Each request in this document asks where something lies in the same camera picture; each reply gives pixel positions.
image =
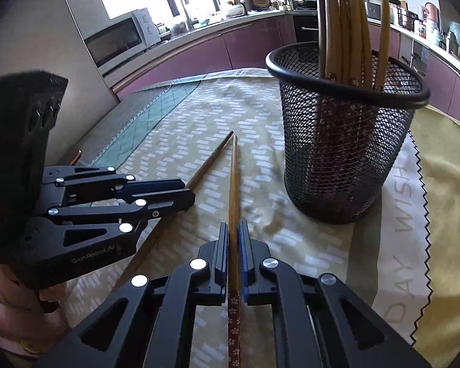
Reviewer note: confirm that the person's left hand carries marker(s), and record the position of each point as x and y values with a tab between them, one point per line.
25	329

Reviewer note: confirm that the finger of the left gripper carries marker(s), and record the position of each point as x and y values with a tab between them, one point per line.
114	210
82	185

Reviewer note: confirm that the yellow cloth mat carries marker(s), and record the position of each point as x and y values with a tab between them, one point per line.
438	139

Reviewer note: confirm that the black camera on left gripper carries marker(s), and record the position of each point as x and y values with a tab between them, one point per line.
29	107

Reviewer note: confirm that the grey refrigerator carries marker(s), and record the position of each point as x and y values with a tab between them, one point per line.
42	34

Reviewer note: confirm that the steel stock pot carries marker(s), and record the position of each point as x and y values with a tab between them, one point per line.
406	19

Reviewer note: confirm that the patterned beige green tablecloth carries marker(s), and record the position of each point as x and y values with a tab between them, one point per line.
381	257

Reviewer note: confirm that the black mesh utensil holder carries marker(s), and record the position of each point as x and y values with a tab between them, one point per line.
340	141

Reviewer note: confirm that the kitchen faucet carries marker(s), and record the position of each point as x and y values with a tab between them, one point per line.
189	21

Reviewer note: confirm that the smartphone with orange case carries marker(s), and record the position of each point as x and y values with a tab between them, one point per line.
76	157

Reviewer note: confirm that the white microwave oven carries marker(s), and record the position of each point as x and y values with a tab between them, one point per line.
128	36

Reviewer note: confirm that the pink electric kettle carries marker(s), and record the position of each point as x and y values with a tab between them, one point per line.
431	15

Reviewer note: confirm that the black built-in oven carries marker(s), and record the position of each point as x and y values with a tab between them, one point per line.
306	27

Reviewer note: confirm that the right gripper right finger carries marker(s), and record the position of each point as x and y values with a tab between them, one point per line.
318	322

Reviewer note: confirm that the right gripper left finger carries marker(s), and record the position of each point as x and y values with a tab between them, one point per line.
148	322

